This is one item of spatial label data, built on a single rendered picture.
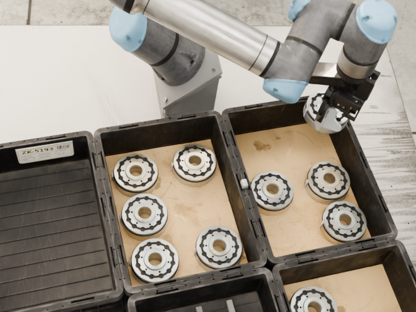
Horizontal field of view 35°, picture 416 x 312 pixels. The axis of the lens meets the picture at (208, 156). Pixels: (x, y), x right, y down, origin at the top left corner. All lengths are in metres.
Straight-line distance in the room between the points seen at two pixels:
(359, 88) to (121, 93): 0.74
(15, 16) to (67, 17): 0.22
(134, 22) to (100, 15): 1.44
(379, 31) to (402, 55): 1.88
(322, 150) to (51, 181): 0.66
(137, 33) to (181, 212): 0.43
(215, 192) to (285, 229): 0.18
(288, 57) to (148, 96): 0.70
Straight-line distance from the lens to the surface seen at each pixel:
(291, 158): 1.63
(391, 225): 1.50
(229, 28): 1.21
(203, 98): 1.73
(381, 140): 1.90
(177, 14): 1.21
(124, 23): 1.60
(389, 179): 1.84
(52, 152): 1.54
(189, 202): 1.53
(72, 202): 1.54
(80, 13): 3.02
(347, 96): 1.39
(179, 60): 1.67
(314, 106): 1.52
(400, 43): 3.16
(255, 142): 1.64
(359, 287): 1.53
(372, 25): 1.23
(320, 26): 1.25
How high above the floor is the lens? 2.19
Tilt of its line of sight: 58 degrees down
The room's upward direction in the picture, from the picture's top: 11 degrees clockwise
